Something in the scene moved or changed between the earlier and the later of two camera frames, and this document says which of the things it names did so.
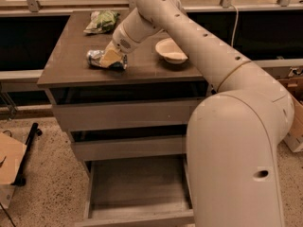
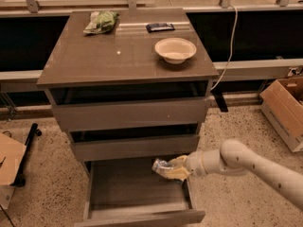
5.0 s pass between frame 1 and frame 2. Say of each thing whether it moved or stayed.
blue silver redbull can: moved
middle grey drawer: stayed
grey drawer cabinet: stayed
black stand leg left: stayed
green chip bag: stayed
